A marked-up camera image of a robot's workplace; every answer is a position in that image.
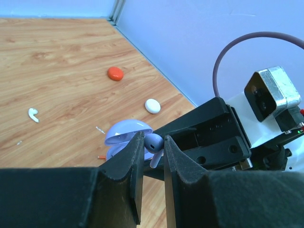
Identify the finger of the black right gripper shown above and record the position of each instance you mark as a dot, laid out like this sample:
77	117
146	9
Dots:
216	156
203	124

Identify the lilac earbud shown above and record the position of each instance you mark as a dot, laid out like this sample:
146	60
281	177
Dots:
154	144

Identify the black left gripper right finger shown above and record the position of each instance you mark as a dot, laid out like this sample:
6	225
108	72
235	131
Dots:
198	198

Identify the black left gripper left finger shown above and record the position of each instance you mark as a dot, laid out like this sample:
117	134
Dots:
108	196

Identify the orange earbud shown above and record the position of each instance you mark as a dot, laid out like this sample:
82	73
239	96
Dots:
101	157

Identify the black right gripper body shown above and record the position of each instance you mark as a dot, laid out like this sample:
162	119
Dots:
233	126

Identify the aluminium corner frame post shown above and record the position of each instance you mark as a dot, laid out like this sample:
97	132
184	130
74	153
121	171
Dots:
116	11

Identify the lilac earbud charging case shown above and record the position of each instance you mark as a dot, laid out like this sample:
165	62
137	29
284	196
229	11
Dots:
121	133

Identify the orange earbud charging case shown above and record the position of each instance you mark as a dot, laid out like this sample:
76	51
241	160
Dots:
115	73

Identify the white earbud charging case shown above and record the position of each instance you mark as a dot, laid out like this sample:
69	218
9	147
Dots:
152	106

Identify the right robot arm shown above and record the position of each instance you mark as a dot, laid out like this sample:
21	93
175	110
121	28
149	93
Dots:
271	155

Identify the white earbud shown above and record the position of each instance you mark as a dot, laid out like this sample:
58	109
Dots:
32	112

